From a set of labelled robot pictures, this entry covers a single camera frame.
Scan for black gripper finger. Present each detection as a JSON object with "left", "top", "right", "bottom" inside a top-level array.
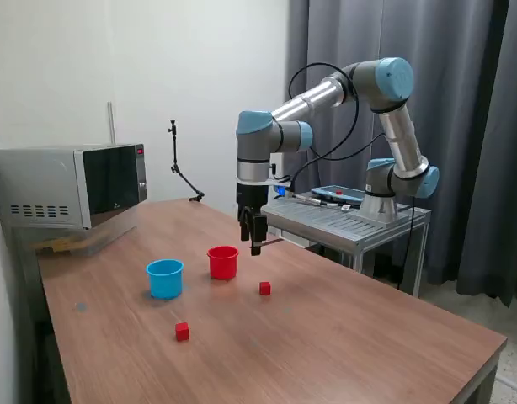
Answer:
[
  {"left": 249, "top": 213, "right": 267, "bottom": 257},
  {"left": 240, "top": 208, "right": 253, "bottom": 242}
]

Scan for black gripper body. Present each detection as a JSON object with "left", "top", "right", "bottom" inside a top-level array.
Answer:
[{"left": 235, "top": 184, "right": 269, "bottom": 215}]

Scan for red plastic cup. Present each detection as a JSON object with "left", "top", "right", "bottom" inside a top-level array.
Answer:
[{"left": 206, "top": 246, "right": 240, "bottom": 281}]

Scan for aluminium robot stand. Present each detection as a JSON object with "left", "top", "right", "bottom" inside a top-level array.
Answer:
[{"left": 260, "top": 197, "right": 432, "bottom": 298}]

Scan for robot teach pendant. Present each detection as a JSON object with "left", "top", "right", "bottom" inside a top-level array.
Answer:
[{"left": 311, "top": 184, "right": 365, "bottom": 204}]

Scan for blue plastic cup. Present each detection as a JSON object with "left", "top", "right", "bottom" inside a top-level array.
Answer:
[{"left": 146, "top": 258, "right": 185, "bottom": 300}]

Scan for wooden plank pieces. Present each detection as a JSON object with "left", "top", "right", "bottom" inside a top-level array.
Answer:
[{"left": 34, "top": 237, "right": 90, "bottom": 256}]

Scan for silver microwave oven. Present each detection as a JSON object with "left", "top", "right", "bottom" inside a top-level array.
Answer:
[{"left": 0, "top": 142, "right": 149, "bottom": 231}]

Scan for grey curtain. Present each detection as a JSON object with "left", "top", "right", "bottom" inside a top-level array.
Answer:
[{"left": 281, "top": 0, "right": 517, "bottom": 308}]

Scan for black pendant cable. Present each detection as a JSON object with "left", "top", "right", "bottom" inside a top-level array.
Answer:
[{"left": 291, "top": 192, "right": 346, "bottom": 210}]

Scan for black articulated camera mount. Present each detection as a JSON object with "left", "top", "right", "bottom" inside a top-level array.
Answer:
[{"left": 166, "top": 120, "right": 205, "bottom": 203}]

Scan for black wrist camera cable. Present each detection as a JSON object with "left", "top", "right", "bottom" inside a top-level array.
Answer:
[{"left": 287, "top": 62, "right": 388, "bottom": 190}]

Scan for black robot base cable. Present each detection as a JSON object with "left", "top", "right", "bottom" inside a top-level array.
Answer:
[{"left": 396, "top": 195, "right": 416, "bottom": 291}]

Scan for white floor cable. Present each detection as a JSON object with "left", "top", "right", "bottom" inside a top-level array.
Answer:
[{"left": 493, "top": 372, "right": 517, "bottom": 392}]

